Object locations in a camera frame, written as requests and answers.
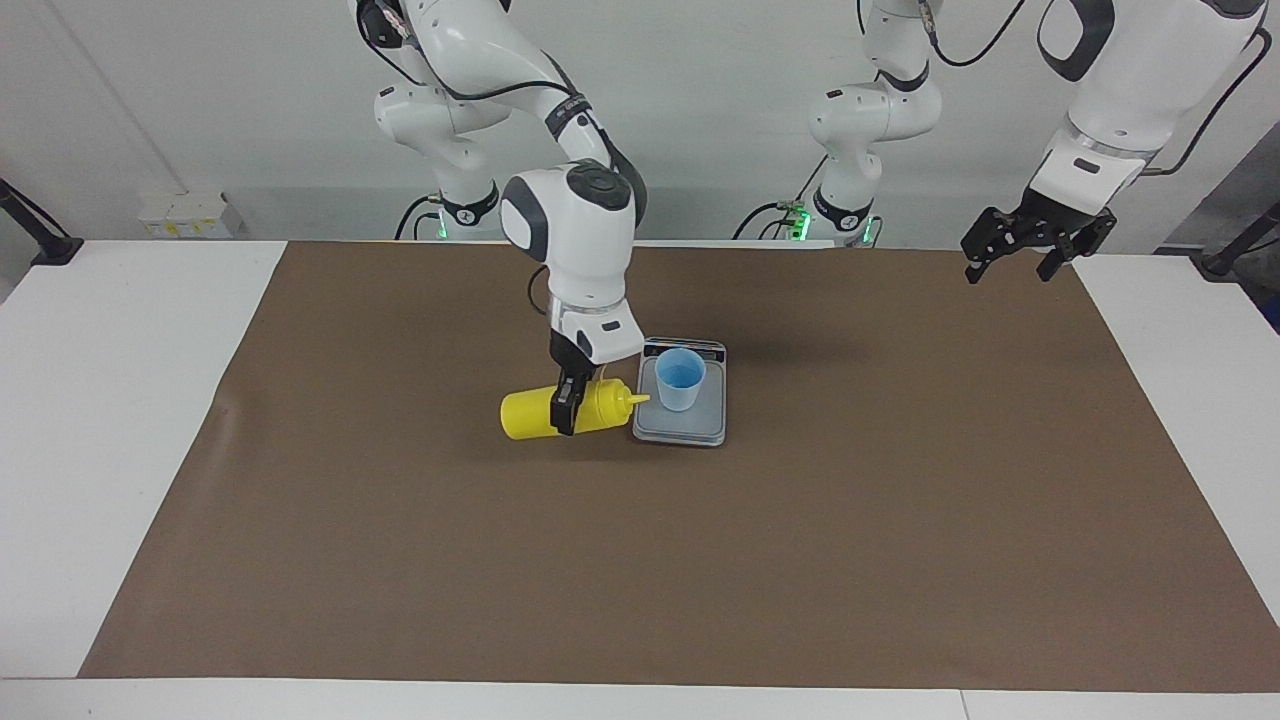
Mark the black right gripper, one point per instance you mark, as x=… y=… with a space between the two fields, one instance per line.
x=570 y=362

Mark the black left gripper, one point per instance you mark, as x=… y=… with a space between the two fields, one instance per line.
x=1045 y=225

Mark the yellow squeeze bottle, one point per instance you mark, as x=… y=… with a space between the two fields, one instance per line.
x=525 y=415

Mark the light blue plastic cup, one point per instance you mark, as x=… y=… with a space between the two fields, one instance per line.
x=680 y=385

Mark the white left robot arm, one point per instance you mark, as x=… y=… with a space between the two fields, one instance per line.
x=870 y=110

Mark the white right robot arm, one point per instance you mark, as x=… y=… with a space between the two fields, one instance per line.
x=575 y=230

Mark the silver digital kitchen scale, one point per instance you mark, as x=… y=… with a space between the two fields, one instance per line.
x=690 y=428

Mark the brown table mat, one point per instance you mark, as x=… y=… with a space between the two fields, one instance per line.
x=640 y=560

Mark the black clamp stand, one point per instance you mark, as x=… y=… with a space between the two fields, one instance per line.
x=45 y=240
x=1235 y=250

